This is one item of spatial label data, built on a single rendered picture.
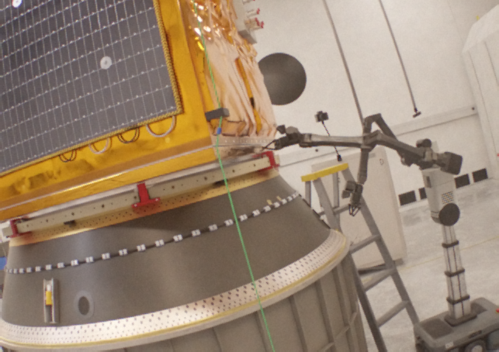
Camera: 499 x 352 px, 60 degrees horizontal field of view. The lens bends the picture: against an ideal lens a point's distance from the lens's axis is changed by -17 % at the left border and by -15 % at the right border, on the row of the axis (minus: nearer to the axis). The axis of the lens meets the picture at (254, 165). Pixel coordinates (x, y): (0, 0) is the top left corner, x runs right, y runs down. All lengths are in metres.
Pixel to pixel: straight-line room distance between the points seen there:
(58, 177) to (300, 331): 1.22
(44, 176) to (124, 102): 0.50
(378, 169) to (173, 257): 4.26
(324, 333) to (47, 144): 1.49
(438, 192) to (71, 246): 2.17
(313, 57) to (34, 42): 8.41
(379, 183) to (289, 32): 5.02
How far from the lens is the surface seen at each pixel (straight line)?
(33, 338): 2.26
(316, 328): 2.29
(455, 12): 10.82
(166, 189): 2.10
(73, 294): 2.12
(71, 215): 2.16
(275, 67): 10.12
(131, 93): 1.85
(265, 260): 2.15
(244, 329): 2.03
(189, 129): 1.81
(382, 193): 6.04
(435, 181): 3.14
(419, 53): 10.37
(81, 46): 1.98
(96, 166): 1.96
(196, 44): 1.89
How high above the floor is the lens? 1.70
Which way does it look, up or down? level
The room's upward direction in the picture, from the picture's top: 15 degrees counter-clockwise
